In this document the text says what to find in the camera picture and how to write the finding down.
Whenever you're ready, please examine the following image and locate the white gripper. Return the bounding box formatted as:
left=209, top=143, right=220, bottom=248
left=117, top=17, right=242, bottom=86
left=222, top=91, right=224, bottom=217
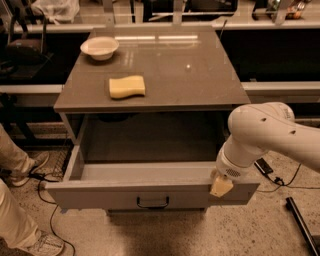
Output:
left=210, top=148, right=251, bottom=197

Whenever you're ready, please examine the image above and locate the grey top drawer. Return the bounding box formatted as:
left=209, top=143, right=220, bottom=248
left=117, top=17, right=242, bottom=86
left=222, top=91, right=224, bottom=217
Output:
left=45, top=113, right=261, bottom=212

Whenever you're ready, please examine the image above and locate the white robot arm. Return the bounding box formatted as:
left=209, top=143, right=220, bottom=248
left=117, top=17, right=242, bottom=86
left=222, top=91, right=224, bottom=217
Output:
left=210, top=102, right=320, bottom=197

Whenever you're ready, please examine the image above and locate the grey drawer cabinet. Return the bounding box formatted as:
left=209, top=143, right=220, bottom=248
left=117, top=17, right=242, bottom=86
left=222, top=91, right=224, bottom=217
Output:
left=53, top=24, right=252, bottom=214

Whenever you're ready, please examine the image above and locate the black metal bar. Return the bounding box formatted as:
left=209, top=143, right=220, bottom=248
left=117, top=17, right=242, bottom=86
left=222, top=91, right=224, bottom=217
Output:
left=286, top=197, right=320, bottom=256

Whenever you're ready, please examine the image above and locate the yellow sponge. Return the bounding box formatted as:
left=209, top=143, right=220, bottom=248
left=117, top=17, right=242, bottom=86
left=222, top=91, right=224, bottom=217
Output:
left=109, top=75, right=146, bottom=99

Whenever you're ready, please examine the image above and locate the white bowl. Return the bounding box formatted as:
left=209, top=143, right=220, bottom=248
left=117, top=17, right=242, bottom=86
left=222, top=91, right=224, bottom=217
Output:
left=80, top=36, right=119, bottom=61

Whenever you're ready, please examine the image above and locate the white sneaker near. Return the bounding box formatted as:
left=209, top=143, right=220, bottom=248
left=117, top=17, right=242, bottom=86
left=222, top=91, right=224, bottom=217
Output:
left=23, top=231, right=65, bottom=256

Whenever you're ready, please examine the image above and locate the white sneaker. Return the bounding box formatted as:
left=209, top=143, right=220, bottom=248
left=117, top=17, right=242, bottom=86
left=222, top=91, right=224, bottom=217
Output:
left=23, top=231, right=65, bottom=256
left=11, top=151, right=50, bottom=187

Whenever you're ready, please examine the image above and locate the white sneaker far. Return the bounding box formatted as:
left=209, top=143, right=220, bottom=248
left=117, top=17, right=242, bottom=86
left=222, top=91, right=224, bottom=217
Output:
left=11, top=151, right=50, bottom=187

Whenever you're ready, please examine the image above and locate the person leg near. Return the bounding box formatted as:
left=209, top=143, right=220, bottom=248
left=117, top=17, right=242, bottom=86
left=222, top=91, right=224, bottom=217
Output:
left=0, top=180, right=41, bottom=248

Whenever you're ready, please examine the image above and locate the person leg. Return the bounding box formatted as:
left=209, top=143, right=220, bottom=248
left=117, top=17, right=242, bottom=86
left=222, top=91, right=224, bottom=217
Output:
left=0, top=180, right=41, bottom=248
left=0, top=124, right=32, bottom=173

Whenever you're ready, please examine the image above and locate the person leg far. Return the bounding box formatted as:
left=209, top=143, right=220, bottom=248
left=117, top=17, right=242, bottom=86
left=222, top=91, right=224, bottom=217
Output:
left=0, top=124, right=32, bottom=173

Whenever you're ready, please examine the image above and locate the black floor cable right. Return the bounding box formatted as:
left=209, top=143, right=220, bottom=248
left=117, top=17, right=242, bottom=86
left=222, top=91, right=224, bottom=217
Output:
left=256, top=163, right=320, bottom=193

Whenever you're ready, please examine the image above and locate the black floor cable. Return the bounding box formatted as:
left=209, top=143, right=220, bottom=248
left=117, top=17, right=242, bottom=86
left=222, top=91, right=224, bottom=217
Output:
left=29, top=171, right=77, bottom=256
left=256, top=163, right=320, bottom=193

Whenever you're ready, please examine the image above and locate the black floor cable left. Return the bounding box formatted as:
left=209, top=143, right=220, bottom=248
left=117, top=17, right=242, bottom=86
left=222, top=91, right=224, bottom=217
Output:
left=29, top=171, right=77, bottom=256

